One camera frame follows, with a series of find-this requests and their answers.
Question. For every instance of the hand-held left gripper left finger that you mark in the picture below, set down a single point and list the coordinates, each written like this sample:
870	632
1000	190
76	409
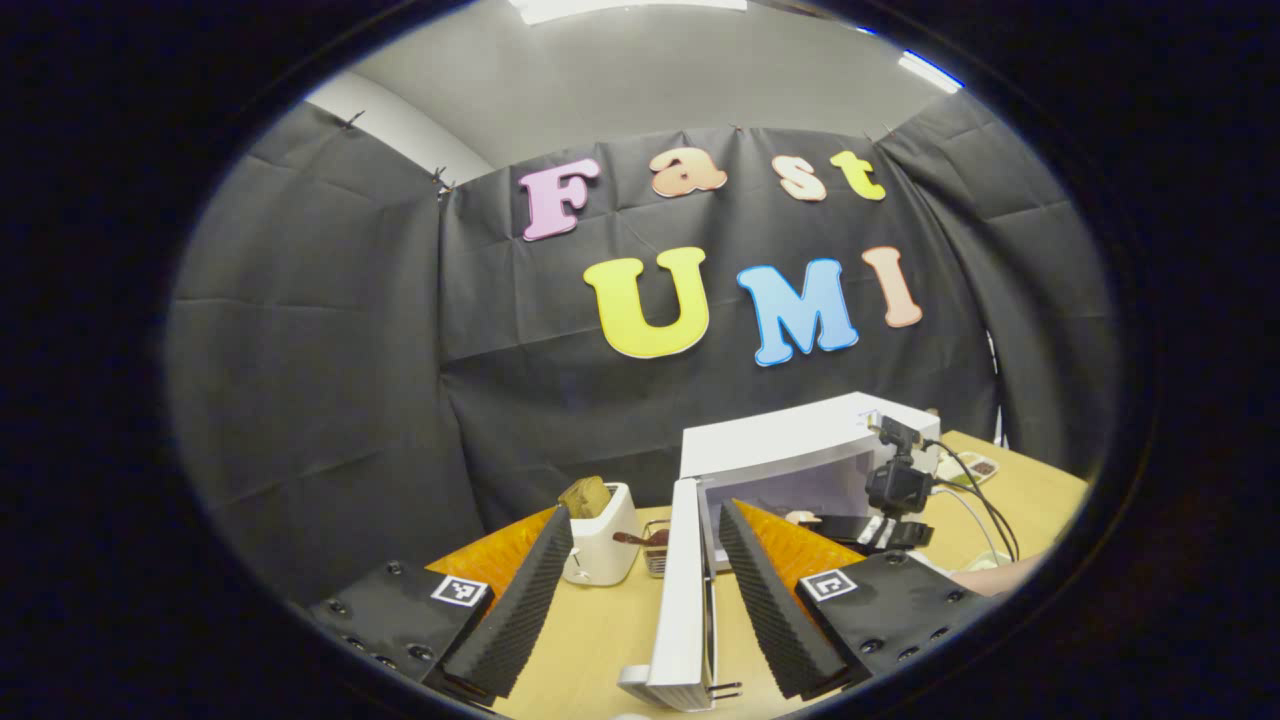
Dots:
520	610

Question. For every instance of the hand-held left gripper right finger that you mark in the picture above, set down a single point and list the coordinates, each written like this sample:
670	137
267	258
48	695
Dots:
770	610

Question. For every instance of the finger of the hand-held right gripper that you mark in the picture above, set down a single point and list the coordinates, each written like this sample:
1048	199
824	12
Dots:
845	530

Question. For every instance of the white microwave oven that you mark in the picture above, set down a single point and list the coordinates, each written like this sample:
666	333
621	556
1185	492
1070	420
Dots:
780	440

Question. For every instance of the white divided plate with beans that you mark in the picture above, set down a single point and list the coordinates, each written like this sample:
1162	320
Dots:
975	468

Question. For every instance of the white toaster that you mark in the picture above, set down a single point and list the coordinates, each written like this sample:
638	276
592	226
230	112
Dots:
600	550

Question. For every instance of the brown bread slice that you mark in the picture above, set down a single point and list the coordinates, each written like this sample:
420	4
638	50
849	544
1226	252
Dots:
585	497

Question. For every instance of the black backdrop cloth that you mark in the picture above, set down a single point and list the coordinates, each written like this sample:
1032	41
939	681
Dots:
330	350

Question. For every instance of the small ceiling light panel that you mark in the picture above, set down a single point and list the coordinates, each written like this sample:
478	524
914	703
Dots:
930	70

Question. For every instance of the large ceiling light panel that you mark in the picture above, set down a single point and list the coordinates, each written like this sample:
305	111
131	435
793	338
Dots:
630	8

